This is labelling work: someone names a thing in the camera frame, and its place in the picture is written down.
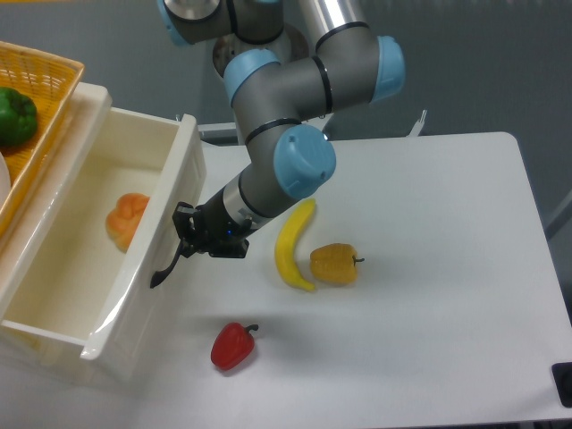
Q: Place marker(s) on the yellow bell pepper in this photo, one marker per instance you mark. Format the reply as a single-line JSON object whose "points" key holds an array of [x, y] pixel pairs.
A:
{"points": [[335, 263]]}

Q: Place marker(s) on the black device at table edge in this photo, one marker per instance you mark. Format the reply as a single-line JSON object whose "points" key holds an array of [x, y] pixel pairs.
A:
{"points": [[562, 375]]}

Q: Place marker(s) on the white drawer cabinet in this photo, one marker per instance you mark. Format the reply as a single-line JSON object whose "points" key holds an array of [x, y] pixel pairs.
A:
{"points": [[24, 347]]}

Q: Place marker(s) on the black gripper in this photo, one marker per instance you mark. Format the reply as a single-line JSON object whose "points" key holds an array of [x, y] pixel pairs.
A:
{"points": [[222, 236]]}

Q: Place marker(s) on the red bell pepper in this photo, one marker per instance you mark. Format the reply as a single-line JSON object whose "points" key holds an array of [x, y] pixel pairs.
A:
{"points": [[232, 345]]}

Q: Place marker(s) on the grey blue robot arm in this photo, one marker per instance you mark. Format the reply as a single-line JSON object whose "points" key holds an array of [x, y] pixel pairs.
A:
{"points": [[350, 66]]}

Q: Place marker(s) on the yellow banana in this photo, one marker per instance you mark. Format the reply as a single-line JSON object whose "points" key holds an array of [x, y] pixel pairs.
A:
{"points": [[285, 245]]}

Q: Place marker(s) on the yellow woven basket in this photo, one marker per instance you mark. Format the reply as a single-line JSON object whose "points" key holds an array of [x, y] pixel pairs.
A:
{"points": [[49, 80]]}

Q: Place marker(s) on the orange bread roll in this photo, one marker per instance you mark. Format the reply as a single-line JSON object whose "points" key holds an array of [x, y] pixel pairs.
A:
{"points": [[123, 221]]}

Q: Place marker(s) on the black top drawer handle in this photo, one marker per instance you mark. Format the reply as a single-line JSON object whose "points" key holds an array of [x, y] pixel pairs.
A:
{"points": [[159, 276]]}

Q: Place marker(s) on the green bell pepper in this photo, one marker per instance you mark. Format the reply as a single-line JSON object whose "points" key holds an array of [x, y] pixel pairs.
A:
{"points": [[18, 118]]}

